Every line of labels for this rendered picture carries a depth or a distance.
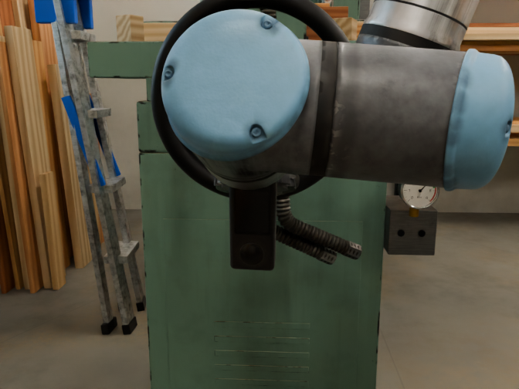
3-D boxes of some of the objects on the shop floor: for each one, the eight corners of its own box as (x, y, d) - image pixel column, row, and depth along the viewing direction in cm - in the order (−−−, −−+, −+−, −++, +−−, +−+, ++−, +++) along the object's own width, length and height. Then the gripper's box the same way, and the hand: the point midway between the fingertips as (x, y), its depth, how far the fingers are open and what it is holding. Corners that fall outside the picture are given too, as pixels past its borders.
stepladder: (89, 339, 171) (16, -33, 146) (110, 306, 196) (51, -16, 171) (137, 334, 171) (72, -39, 146) (152, 302, 196) (99, -21, 171)
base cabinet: (151, 495, 104) (133, 153, 89) (199, 350, 161) (193, 126, 146) (371, 505, 102) (391, 154, 87) (341, 354, 159) (350, 126, 144)
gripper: (299, 89, 47) (294, 143, 68) (201, 88, 47) (227, 142, 68) (298, 180, 45) (293, 207, 66) (198, 180, 46) (225, 206, 67)
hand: (259, 194), depth 66 cm, fingers closed
